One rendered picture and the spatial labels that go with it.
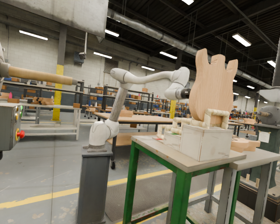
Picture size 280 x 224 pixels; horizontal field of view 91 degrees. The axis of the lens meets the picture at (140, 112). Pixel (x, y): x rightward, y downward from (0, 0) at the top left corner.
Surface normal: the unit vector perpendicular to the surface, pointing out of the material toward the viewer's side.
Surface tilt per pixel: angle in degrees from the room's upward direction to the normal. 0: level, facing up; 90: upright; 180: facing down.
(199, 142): 90
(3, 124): 90
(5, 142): 90
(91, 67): 90
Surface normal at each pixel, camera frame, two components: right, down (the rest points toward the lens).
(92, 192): 0.40, 0.09
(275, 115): -0.80, -0.05
